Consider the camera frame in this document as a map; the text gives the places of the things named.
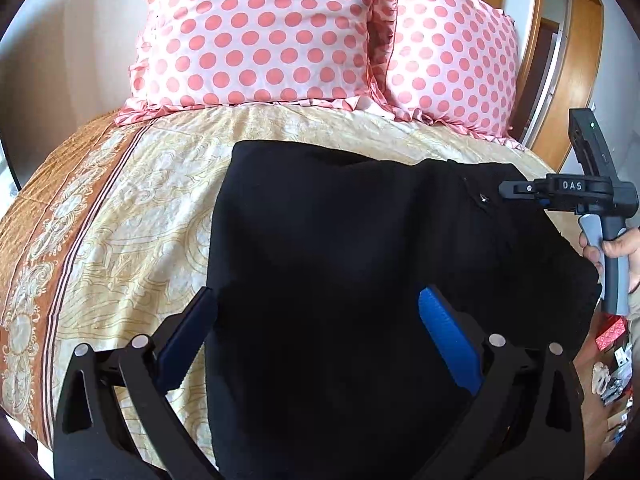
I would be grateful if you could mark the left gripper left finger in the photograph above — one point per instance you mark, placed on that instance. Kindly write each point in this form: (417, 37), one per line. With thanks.
(91, 438)

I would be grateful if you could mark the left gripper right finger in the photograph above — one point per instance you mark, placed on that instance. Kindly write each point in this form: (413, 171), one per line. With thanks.
(525, 418)

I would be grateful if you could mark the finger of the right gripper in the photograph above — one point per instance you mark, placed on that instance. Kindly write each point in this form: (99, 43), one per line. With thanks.
(535, 192)

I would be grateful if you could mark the black pants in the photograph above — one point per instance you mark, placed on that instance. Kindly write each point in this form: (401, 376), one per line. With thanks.
(318, 365)

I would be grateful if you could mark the person right hand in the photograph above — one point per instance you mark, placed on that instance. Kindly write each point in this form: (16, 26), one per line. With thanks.
(627, 245)

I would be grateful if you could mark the white items on floor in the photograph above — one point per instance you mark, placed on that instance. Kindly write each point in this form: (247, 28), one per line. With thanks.
(612, 384)

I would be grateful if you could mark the red gift bag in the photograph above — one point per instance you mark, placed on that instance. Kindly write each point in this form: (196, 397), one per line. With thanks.
(611, 329)

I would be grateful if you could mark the right pink polka-dot pillow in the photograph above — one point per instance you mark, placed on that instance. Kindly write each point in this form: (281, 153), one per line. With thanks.
(450, 62)

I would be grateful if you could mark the pink polka-dot pillow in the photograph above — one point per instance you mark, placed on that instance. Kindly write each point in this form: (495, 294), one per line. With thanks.
(204, 53)
(450, 62)

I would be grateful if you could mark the cream patterned bedspread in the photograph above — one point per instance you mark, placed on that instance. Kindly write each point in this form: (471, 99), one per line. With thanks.
(112, 234)

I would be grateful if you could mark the left pink polka-dot pillow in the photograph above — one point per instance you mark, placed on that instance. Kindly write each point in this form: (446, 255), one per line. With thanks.
(204, 53)

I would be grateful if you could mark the wooden door frame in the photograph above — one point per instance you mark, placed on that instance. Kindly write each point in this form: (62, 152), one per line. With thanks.
(574, 71)

